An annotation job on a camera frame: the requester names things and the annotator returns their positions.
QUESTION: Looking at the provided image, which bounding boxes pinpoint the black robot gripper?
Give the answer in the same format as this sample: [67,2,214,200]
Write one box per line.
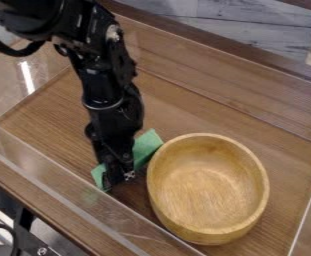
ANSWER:
[79,68,145,191]

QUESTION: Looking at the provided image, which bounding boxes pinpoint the black cable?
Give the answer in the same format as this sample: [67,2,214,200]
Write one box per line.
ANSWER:
[0,26,46,58]

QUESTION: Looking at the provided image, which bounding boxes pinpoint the green rectangular block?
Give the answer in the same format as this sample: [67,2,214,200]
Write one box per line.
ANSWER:
[91,129,164,191]

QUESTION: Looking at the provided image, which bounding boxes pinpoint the black table leg bracket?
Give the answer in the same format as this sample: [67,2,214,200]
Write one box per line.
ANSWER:
[13,207,62,256]

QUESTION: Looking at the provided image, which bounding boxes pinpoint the brown wooden bowl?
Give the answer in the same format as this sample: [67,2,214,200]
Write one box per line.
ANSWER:
[148,133,270,246]

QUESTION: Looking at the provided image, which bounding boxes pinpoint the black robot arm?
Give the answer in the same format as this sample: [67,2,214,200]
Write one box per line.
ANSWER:
[0,0,145,189]

